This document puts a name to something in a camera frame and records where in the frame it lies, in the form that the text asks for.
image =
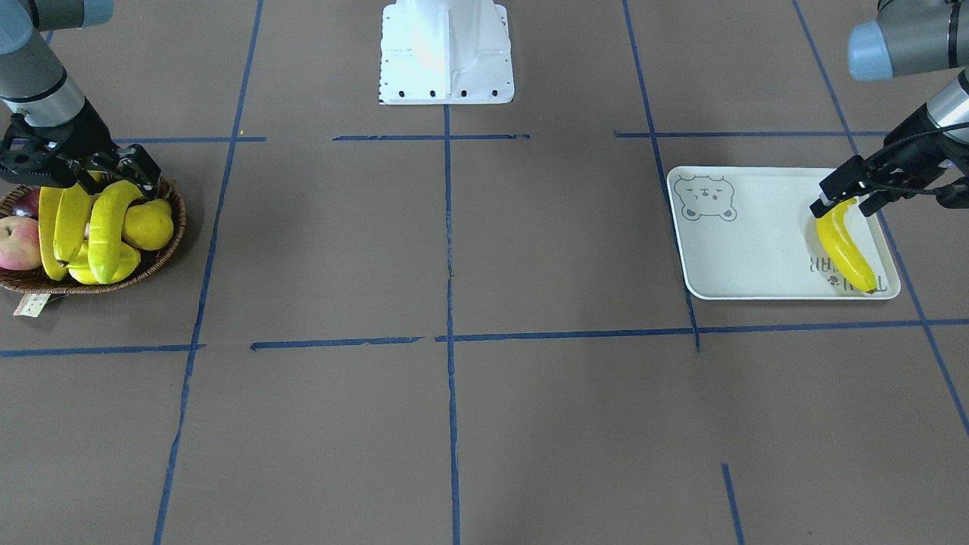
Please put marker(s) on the brown wicker basket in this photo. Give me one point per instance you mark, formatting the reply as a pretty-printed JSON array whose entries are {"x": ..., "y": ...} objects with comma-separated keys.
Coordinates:
[{"x": 35, "y": 281}]

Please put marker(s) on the pink red apple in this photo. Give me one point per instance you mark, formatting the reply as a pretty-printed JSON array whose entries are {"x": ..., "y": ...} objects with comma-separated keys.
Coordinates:
[{"x": 20, "y": 243}]

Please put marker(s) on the yellow starfruit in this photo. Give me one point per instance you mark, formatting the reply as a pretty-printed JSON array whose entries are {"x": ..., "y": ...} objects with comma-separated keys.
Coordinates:
[{"x": 81, "y": 270}]

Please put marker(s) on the white bear tray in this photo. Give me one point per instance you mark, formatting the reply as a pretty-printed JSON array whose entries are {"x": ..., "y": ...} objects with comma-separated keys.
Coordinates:
[{"x": 749, "y": 234}]

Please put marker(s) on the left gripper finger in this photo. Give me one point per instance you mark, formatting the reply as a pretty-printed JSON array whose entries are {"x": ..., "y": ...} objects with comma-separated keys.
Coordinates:
[
  {"x": 875, "y": 202},
  {"x": 847, "y": 181}
]

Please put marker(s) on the dark red apple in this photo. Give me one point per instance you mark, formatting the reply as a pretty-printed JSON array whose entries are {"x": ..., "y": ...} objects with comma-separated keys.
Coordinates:
[{"x": 27, "y": 205}]

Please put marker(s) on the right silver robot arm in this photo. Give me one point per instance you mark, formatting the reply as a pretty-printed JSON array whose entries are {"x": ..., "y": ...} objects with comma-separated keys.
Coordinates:
[{"x": 33, "y": 79}]

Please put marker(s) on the yellow pear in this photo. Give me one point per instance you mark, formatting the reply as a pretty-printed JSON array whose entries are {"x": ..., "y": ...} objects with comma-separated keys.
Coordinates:
[{"x": 149, "y": 226}]

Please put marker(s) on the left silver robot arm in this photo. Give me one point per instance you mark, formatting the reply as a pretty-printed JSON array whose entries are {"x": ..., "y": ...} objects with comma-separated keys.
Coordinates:
[{"x": 909, "y": 37}]

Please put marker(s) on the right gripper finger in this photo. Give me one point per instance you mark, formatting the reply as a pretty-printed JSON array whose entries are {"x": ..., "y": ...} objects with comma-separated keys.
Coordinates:
[{"x": 136, "y": 165}]

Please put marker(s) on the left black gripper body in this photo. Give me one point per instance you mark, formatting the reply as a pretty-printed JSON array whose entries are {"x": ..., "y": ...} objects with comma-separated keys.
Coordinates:
[{"x": 911, "y": 133}]

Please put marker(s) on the paper price tag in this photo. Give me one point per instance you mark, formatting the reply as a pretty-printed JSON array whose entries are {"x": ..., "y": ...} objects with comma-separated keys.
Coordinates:
[{"x": 31, "y": 305}]

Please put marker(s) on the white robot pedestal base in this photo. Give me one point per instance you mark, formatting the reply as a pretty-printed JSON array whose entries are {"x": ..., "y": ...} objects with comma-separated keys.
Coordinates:
[{"x": 446, "y": 52}]

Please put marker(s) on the yellow banana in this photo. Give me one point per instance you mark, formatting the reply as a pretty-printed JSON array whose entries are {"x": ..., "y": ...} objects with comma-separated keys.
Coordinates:
[
  {"x": 49, "y": 200},
  {"x": 74, "y": 211},
  {"x": 836, "y": 240},
  {"x": 106, "y": 226}
]

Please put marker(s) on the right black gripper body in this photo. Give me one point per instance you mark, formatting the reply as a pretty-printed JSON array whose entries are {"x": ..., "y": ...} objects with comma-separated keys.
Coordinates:
[{"x": 85, "y": 130}]

